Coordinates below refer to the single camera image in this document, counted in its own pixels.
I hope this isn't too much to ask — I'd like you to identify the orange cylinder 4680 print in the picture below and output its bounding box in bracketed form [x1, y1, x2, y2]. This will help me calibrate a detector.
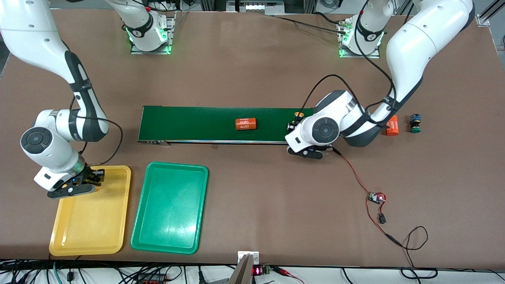
[235, 118, 258, 131]
[386, 115, 400, 136]

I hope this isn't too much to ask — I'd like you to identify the yellow plastic tray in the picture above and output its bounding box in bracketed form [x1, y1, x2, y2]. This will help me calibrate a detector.
[49, 165, 131, 257]

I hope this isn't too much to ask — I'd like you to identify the green plastic tray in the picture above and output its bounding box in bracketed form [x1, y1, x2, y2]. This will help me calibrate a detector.
[130, 161, 209, 255]

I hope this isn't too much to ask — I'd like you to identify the green conveyor belt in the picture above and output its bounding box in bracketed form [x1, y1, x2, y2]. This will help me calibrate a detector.
[137, 105, 340, 153]

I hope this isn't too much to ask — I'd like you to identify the orange socket power strip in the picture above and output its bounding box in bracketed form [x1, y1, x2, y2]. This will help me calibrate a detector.
[136, 274, 168, 284]

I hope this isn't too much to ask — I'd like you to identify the red clip lead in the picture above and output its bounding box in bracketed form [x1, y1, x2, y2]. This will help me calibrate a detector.
[272, 267, 305, 284]

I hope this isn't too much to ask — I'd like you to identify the aluminium profile bar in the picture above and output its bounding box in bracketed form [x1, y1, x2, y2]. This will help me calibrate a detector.
[475, 0, 505, 27]

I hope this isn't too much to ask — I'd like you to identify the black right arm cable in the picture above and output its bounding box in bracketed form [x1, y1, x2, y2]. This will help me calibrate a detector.
[71, 95, 124, 166]

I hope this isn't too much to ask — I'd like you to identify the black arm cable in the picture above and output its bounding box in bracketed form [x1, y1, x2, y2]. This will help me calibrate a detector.
[71, 95, 124, 166]
[300, 0, 397, 119]

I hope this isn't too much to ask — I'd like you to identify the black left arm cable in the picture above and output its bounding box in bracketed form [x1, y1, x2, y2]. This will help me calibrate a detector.
[300, 0, 397, 119]

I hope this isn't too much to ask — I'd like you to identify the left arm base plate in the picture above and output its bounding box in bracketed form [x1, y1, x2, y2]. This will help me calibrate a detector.
[337, 19, 382, 59]

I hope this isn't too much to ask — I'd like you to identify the black cable on table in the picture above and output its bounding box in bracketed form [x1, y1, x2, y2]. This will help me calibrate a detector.
[272, 12, 348, 35]

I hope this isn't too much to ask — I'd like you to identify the red conveyor power cable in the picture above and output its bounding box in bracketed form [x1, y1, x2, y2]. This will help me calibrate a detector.
[333, 147, 392, 239]

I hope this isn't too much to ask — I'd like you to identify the aluminium frame rack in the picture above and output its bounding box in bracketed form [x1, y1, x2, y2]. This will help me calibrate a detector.
[199, 0, 317, 16]

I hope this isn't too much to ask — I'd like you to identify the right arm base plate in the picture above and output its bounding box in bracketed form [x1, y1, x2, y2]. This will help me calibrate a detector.
[129, 11, 177, 55]

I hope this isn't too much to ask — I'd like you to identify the thin black looped cable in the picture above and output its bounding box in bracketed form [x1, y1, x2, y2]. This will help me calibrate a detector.
[386, 226, 438, 279]

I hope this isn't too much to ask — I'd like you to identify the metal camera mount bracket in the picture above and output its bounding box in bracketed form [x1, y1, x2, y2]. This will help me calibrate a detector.
[228, 251, 260, 284]

